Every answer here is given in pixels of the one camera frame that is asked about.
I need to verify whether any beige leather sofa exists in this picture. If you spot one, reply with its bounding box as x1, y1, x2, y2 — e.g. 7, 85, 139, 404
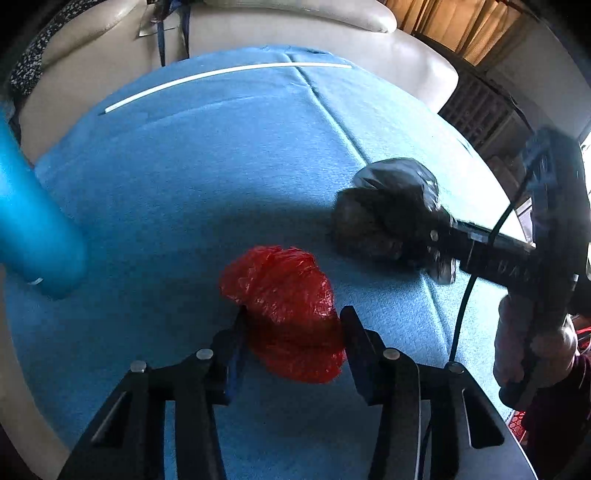
1, 1, 459, 479

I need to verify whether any black white patterned cloth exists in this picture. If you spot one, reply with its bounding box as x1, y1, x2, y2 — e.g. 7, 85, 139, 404
9, 0, 99, 98

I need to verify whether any blue table cloth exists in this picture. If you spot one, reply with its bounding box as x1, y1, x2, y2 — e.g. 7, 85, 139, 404
4, 44, 523, 480

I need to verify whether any dark wooden cabinet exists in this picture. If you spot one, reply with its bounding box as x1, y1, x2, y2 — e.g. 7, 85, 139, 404
439, 70, 534, 159

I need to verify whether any red plastic bag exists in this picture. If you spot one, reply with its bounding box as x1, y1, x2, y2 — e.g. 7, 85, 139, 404
219, 246, 346, 384

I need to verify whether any black plastic bag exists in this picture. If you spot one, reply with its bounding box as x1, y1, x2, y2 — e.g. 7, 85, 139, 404
331, 157, 456, 285

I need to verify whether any white thin straw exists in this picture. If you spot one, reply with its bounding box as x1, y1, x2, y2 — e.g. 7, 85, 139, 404
103, 62, 353, 114

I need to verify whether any gloved right hand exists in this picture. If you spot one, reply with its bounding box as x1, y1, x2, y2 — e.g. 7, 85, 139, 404
493, 294, 578, 388

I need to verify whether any black cable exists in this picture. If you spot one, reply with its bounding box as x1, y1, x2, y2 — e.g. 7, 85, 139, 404
450, 151, 551, 370

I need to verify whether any teal metal bottle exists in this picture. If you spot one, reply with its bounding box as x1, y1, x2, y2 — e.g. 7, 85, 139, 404
0, 121, 87, 299

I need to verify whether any blue lanyard strap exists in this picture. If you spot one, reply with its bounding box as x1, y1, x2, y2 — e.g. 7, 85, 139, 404
155, 0, 192, 68

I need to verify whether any yellow curtain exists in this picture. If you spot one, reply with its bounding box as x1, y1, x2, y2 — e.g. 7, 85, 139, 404
385, 0, 528, 65

